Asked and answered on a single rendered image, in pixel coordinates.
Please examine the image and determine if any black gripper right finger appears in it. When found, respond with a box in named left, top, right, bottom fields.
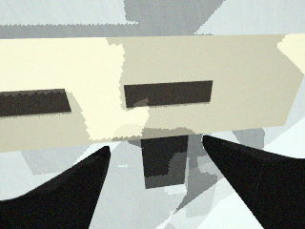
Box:
left=202, top=135, right=305, bottom=229

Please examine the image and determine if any black two-prong plug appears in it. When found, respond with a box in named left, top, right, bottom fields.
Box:
left=141, top=135, right=189, bottom=189

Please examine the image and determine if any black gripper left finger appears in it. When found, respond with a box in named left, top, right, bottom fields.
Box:
left=0, top=146, right=111, bottom=229

